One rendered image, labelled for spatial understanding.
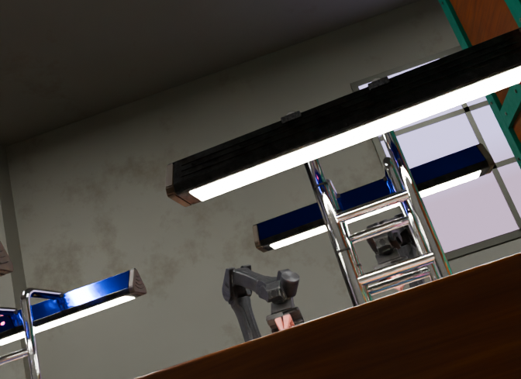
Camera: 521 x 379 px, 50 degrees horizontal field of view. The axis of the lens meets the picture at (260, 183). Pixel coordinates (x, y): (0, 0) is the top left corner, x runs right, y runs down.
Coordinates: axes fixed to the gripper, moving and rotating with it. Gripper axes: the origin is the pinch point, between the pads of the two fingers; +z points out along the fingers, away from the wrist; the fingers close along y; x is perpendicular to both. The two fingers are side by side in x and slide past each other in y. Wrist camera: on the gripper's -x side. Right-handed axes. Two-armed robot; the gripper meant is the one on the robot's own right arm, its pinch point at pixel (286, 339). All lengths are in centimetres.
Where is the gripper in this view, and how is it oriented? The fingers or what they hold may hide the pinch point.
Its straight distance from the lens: 162.4
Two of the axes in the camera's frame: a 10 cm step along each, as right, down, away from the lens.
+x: 3.6, 8.5, 3.8
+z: 0.0, 4.1, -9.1
